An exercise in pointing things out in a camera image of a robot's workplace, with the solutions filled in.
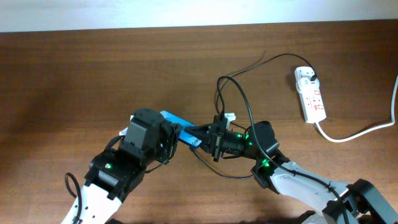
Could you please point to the white charger plug adapter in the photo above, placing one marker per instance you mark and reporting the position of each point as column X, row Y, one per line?
column 305, row 84

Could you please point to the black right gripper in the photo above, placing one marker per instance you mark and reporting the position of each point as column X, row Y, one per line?
column 216, row 140

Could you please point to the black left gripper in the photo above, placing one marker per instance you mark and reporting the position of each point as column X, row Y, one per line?
column 171, row 130

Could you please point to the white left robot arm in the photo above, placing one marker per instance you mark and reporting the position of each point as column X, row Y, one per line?
column 120, row 168

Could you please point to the blue Galaxy smartphone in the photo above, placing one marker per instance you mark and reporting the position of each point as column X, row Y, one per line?
column 183, row 132

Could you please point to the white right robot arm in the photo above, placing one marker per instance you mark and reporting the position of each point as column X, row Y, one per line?
column 336, row 202

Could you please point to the white power strip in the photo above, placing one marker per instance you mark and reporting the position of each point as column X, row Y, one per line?
column 312, row 103

